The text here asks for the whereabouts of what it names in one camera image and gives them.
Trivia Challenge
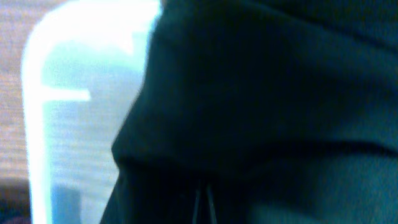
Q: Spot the black garment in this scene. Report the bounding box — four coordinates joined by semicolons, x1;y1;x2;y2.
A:
101;0;397;224

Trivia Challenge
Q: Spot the clear plastic storage bin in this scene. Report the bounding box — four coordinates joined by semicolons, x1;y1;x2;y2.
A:
21;1;161;224

